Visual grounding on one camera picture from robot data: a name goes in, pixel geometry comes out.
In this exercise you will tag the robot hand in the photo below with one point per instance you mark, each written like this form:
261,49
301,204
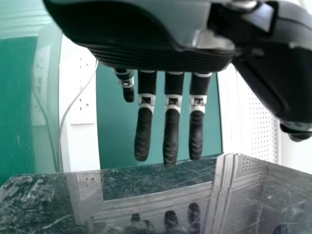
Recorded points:
146,36

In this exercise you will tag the white socket strip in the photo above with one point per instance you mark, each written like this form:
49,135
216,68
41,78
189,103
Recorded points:
84,92

